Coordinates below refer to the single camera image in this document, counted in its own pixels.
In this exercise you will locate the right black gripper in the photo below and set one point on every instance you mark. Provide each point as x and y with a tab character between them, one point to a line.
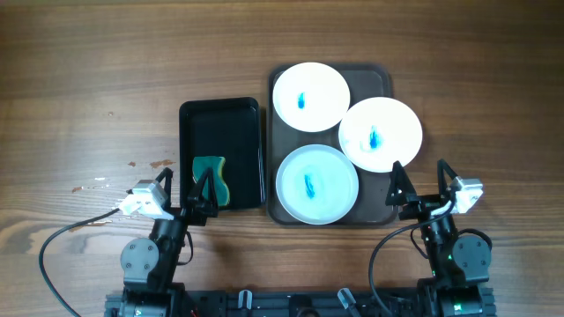
421	205

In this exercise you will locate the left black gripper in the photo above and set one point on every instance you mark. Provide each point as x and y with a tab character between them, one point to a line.
203	208

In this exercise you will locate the green yellow sponge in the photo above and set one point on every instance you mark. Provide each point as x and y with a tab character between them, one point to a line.
201	164

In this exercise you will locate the white plate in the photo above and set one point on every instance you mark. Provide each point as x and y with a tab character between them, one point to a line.
377	132
311	97

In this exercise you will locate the pale blue plate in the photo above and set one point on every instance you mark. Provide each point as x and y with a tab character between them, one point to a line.
317	184

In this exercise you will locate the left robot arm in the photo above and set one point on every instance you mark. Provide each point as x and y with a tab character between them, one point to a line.
149	263

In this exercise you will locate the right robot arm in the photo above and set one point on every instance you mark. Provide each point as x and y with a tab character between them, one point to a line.
459	258

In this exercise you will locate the black rectangular tray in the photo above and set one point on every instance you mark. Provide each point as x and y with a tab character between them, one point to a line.
228	128

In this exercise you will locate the white plate top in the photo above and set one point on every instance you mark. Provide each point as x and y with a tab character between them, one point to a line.
311	97

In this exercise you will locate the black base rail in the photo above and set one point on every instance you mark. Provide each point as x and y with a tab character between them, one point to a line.
379	302

